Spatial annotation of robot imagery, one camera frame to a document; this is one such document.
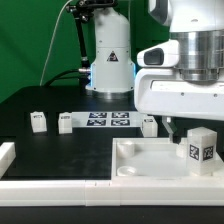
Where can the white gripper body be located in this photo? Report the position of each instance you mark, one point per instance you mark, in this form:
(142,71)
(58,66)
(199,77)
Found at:
(160,89)

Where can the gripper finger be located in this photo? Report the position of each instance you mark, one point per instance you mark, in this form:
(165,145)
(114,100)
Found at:
(169,125)

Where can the white square tabletop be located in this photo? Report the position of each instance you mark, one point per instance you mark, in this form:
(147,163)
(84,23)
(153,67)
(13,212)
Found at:
(155,158)

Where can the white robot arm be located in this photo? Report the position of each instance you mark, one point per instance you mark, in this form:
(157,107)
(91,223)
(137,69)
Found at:
(179,70)

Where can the white marker tag sheet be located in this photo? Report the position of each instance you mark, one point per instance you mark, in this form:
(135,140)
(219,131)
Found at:
(117,119)

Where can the white obstacle fence front bar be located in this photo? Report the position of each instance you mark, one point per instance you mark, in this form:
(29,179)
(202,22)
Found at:
(112,193)

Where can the white obstacle fence bar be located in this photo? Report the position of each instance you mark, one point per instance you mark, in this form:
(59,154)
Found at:
(112,193)
(7,156)

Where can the white obstacle fence left bar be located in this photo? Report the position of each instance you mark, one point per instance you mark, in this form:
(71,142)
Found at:
(7,156)

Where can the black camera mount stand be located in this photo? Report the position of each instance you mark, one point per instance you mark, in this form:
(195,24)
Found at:
(82,12)

